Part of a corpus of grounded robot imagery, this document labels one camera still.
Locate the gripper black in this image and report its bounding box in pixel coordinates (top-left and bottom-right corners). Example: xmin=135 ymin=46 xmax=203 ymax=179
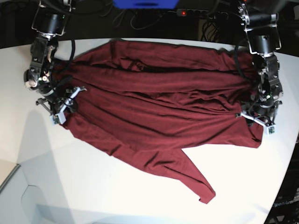
xmin=23 ymin=69 xmax=87 ymax=117
xmin=235 ymin=94 xmax=282 ymax=127

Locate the dark red t-shirt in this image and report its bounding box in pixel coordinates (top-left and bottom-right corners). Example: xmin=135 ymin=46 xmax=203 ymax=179
xmin=54 ymin=41 xmax=263 ymax=203

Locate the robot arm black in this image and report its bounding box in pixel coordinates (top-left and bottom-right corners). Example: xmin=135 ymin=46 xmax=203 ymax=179
xmin=24 ymin=0 xmax=85 ymax=124
xmin=236 ymin=0 xmax=286 ymax=134

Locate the blue box at top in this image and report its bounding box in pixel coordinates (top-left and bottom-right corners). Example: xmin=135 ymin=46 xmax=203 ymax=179
xmin=113 ymin=0 xmax=178 ymax=9

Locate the black power strip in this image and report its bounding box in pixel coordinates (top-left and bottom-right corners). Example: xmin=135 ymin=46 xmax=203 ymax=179
xmin=175 ymin=8 xmax=229 ymax=20

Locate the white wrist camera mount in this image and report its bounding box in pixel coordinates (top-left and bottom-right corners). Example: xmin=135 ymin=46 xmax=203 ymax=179
xmin=264 ymin=124 xmax=276 ymax=135
xmin=50 ymin=112 xmax=66 ymax=125

